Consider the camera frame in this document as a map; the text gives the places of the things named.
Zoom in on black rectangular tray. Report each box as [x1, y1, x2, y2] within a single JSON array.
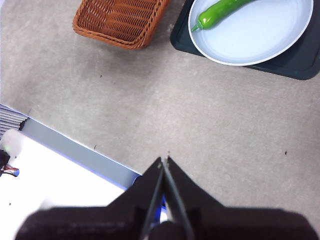
[[169, 0, 320, 81]]

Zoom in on brown wicker basket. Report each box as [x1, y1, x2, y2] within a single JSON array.
[[72, 0, 172, 50]]

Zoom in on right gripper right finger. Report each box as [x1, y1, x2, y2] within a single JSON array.
[[164, 156, 320, 240]]

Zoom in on green pepper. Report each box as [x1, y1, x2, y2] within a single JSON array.
[[190, 0, 254, 32]]

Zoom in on black part with red wires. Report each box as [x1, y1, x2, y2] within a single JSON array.
[[0, 149, 20, 178]]

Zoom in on ribbed grey panel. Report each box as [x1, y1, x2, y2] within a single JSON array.
[[0, 103, 29, 137]]

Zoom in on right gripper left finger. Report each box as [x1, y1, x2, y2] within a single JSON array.
[[14, 156, 165, 240]]

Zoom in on blue round plate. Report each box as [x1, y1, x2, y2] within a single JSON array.
[[187, 0, 314, 67]]

